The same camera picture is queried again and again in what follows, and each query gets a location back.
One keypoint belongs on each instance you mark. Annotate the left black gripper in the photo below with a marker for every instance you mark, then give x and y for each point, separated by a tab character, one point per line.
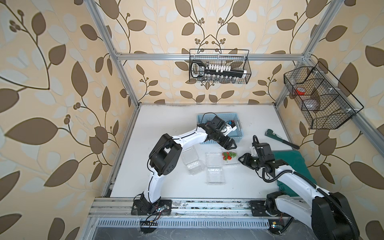
228	146

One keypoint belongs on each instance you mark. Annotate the black white tool set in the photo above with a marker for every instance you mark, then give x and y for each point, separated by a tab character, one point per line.
199	70

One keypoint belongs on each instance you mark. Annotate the packed strawberries cluster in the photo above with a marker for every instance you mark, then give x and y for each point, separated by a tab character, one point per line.
228	156

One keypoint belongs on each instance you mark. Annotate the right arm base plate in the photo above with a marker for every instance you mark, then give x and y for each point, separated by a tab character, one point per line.
258	209

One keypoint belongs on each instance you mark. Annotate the blue plastic basket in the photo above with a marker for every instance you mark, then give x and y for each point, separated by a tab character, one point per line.
236	135

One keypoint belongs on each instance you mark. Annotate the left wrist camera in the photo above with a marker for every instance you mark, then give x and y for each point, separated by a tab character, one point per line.
229	127

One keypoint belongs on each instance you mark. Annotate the black wire basket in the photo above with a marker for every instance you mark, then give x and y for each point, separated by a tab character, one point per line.
238	59
328	102

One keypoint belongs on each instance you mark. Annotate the green pipe wrench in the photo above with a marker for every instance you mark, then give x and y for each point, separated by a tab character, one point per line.
270	134

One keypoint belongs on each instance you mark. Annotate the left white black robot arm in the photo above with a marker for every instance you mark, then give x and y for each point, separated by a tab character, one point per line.
166	153

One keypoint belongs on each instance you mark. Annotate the back black wire basket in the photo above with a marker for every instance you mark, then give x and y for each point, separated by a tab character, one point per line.
238	59

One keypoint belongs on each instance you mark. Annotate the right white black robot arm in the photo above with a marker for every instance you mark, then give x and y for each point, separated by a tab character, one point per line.
328	214

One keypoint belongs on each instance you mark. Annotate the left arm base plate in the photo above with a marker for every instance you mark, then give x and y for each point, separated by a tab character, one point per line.
144	208

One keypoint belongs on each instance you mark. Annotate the clear clamshell container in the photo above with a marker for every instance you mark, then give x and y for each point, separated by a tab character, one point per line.
192	161
215	172
232	162

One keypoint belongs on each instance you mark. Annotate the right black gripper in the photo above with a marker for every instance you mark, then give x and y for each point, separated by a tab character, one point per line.
245	160

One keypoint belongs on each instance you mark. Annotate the right black wire basket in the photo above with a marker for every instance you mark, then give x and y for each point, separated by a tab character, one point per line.
328	102

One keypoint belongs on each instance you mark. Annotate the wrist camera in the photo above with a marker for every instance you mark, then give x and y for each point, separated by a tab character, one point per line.
229	127
264	152

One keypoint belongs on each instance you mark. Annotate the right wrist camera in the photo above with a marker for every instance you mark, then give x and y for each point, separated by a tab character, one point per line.
264	152

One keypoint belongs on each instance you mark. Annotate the red tape roll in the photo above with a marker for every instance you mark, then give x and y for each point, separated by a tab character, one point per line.
300	91

